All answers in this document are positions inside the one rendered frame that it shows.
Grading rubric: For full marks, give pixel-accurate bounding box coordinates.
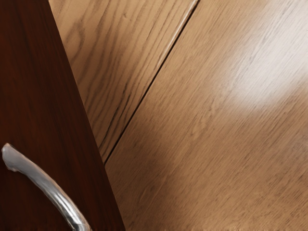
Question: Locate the dark brown wooden cabinet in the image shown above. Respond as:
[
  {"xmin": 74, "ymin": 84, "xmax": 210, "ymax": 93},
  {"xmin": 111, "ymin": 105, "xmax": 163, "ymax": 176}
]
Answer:
[{"xmin": 0, "ymin": 0, "xmax": 127, "ymax": 231}]

